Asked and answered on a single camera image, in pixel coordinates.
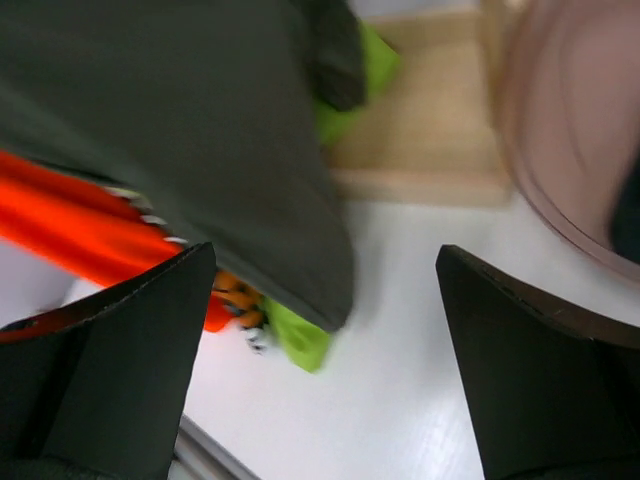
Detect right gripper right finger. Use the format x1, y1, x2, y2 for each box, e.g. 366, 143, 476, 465
436, 245, 639, 479

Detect wooden clothes rack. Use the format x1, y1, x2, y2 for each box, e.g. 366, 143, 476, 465
329, 1, 513, 207

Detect pink plastic basket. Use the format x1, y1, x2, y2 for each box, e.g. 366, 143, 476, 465
499, 1, 639, 282

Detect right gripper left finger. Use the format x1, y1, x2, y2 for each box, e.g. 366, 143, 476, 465
1, 244, 216, 479

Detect patterned black orange shorts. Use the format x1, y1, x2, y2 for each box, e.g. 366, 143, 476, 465
104, 184, 274, 356

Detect navy blue shorts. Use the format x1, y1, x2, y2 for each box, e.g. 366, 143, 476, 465
610, 170, 640, 264

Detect olive green shorts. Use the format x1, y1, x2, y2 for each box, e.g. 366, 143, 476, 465
1, 1, 366, 332

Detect aluminium mounting rail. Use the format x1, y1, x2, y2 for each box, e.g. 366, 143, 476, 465
174, 415, 260, 480

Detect lime green shorts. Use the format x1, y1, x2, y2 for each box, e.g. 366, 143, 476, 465
262, 23, 400, 373

